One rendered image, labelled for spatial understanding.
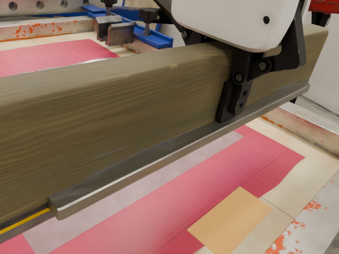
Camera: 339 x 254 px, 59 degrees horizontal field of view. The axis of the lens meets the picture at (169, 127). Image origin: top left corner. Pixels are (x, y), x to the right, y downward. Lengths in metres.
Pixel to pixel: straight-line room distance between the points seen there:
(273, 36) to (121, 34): 0.56
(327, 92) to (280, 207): 2.05
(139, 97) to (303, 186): 0.31
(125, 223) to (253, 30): 0.23
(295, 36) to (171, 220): 0.22
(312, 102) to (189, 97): 2.26
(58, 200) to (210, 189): 0.24
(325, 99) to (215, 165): 2.04
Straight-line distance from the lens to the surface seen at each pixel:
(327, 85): 2.40
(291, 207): 0.41
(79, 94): 0.16
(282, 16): 0.22
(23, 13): 0.90
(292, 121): 0.55
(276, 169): 0.46
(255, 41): 0.22
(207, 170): 0.41
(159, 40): 0.74
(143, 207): 0.35
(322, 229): 0.35
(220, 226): 0.35
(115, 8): 1.38
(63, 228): 0.34
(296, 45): 0.23
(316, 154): 0.53
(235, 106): 0.27
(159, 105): 0.20
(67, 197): 0.19
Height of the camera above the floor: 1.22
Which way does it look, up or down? 33 degrees down
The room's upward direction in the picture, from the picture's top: 9 degrees clockwise
